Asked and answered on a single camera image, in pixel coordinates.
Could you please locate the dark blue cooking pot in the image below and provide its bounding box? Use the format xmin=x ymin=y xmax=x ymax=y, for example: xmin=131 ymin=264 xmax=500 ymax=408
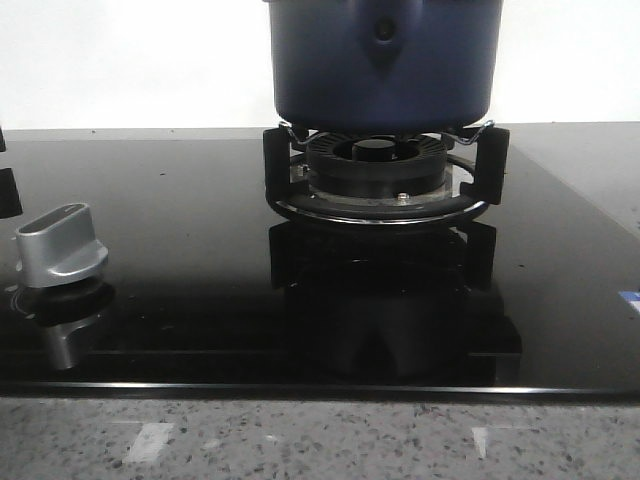
xmin=268 ymin=0 xmax=503 ymax=134

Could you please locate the black gas burner head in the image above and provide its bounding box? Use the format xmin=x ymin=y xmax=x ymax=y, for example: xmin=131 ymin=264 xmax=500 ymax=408
xmin=305 ymin=133 xmax=447 ymax=198

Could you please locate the black glass gas cooktop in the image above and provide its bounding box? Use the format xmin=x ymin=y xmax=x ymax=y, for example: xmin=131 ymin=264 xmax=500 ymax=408
xmin=1 ymin=126 xmax=639 ymax=403

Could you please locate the black pan support grate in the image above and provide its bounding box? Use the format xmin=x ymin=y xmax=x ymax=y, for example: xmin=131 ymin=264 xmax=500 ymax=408
xmin=263 ymin=122 xmax=510 ymax=228

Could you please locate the silver stove control knob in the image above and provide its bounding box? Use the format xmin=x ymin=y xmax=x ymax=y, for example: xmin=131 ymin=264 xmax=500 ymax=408
xmin=16 ymin=203 xmax=108 ymax=288

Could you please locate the black left pan support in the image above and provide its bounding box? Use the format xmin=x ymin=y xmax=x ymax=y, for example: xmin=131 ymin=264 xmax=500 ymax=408
xmin=0 ymin=128 xmax=24 ymax=219

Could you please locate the blue sticker on cooktop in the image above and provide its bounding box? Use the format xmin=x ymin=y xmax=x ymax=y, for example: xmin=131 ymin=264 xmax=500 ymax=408
xmin=619 ymin=291 xmax=640 ymax=314

